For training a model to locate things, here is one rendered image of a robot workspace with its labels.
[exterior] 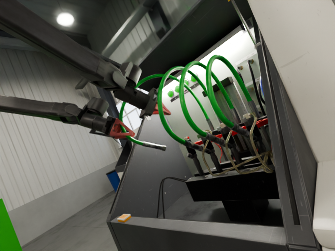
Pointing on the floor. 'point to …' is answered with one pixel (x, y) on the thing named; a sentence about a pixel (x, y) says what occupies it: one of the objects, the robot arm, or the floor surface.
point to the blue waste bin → (114, 179)
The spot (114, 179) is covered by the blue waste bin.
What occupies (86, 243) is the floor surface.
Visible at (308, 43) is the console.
